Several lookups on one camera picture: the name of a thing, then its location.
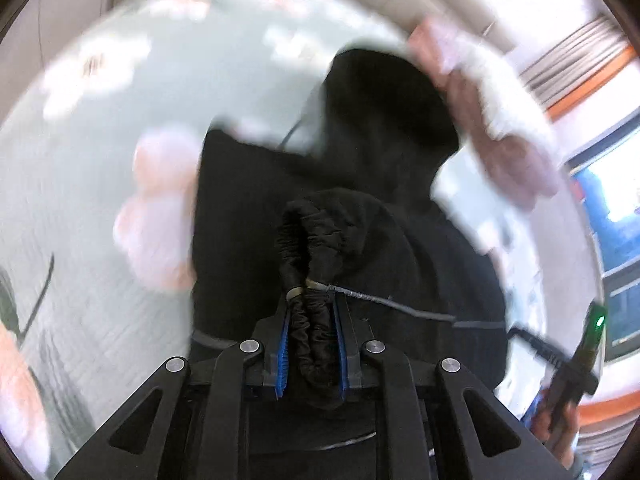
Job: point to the pale pink garment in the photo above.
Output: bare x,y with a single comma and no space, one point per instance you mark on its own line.
160,210

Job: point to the orange rail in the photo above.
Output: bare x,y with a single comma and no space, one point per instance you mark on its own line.
590,85

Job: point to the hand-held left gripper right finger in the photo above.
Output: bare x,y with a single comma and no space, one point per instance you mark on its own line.
343,360

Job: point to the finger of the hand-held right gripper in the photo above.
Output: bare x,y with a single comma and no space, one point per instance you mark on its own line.
537,346

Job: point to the person's right hand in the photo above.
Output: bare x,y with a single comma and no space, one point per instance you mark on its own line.
562,435

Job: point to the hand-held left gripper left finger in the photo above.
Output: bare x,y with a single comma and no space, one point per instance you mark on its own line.
281,360

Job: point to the blue window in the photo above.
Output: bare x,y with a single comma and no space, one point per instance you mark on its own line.
607,200

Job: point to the pink and white plush cloth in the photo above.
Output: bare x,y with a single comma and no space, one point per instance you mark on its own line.
492,110

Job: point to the black hooded jacket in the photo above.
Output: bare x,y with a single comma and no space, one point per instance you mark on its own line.
380,170

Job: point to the light green bedsheet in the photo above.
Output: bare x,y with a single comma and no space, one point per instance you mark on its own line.
90,135

